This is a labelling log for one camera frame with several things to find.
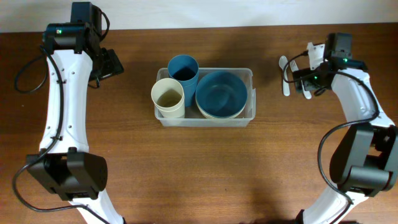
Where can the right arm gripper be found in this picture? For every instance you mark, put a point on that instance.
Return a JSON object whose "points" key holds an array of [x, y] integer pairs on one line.
{"points": [[303, 73]]}

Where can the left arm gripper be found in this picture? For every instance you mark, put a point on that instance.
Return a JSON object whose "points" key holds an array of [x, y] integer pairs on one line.
{"points": [[114, 64]]}

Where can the white plastic spoon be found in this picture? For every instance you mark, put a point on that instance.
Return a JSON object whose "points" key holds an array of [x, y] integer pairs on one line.
{"points": [[283, 64]]}

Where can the cream cup back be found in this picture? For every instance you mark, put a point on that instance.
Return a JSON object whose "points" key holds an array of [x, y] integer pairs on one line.
{"points": [[168, 95]]}

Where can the cream cup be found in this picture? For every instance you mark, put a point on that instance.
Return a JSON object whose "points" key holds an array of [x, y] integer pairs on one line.
{"points": [[168, 95], [173, 112]]}

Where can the blue cup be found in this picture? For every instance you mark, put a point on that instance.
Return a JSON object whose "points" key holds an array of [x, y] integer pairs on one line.
{"points": [[189, 92], [183, 68]]}

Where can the blue bowl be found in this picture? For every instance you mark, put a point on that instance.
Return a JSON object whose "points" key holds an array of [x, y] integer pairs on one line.
{"points": [[221, 94]]}

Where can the cream bowl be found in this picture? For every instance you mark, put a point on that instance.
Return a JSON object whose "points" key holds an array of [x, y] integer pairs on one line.
{"points": [[209, 116]]}

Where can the white plastic fork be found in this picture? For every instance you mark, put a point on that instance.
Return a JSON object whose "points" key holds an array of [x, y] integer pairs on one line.
{"points": [[293, 66]]}

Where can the cream cup front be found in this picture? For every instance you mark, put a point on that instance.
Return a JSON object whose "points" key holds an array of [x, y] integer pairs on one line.
{"points": [[173, 112]]}

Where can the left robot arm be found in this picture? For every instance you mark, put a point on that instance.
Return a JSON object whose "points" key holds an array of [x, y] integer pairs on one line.
{"points": [[64, 166]]}

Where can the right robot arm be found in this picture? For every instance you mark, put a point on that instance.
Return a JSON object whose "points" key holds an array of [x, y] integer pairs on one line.
{"points": [[356, 159]]}

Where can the clear plastic container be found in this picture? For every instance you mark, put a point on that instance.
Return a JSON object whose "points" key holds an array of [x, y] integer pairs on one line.
{"points": [[194, 118]]}

